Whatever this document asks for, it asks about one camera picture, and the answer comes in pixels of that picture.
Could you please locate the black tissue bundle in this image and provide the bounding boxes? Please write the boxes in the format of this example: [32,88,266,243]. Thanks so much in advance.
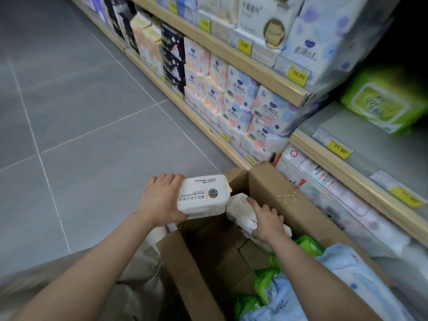
[100,0,140,54]

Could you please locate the stack of white floral tissue packs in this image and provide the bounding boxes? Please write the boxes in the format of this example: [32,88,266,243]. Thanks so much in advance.
[183,37,299,164]

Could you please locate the person's right hand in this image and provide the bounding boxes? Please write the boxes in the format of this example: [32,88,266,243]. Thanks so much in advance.
[246,196,286,244]

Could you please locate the green wipes packet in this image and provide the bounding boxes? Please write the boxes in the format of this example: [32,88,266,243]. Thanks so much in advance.
[253,267,282,305]
[233,293,265,321]
[270,234,325,268]

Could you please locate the large blue floral tissue bundle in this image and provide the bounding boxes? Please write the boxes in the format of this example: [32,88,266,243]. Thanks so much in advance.
[274,0,397,95]

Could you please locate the person's left hand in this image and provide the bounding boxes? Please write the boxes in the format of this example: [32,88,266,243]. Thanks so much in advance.
[136,173,190,228]

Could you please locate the person's beige trousers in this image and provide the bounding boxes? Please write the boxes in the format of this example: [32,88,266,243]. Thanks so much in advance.
[0,225,174,321]

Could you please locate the plain white tissue bundle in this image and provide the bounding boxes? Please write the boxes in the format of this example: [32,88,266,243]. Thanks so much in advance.
[197,0,242,26]

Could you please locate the cream peach tissue bundle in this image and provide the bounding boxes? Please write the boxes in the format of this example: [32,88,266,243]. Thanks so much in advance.
[130,10,165,78]

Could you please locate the brown cardboard box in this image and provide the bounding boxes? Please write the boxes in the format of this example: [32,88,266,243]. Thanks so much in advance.
[156,163,392,321]

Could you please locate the large green wipes pack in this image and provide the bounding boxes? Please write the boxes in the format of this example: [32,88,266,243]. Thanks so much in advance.
[339,66,428,136]

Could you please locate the person's right forearm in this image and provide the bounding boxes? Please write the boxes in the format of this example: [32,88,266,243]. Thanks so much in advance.
[264,230,374,321]

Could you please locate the purple white tissue bundle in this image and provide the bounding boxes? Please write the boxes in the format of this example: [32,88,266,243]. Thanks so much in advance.
[81,0,108,24]

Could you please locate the light blue soft pack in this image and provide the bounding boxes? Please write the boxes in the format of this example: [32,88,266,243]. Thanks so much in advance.
[239,273,303,321]
[315,243,416,321]

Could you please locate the white pack with red print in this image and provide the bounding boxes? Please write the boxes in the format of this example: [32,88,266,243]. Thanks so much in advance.
[274,145,412,255]

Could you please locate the white pack with gold circle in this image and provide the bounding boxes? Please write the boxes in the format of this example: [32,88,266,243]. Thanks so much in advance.
[237,0,307,51]

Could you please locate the person's left forearm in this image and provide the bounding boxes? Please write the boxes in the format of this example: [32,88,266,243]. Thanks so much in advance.
[13,210,162,321]

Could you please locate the dark blue tissue bundle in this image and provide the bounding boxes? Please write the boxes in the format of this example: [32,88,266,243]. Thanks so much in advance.
[160,23,186,95]

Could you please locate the white wet wipes pack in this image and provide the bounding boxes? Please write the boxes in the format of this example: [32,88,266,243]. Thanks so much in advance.
[177,174,232,220]
[225,193,292,253]

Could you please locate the wooden store shelf unit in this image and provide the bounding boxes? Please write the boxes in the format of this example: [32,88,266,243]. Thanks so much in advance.
[67,0,428,321]

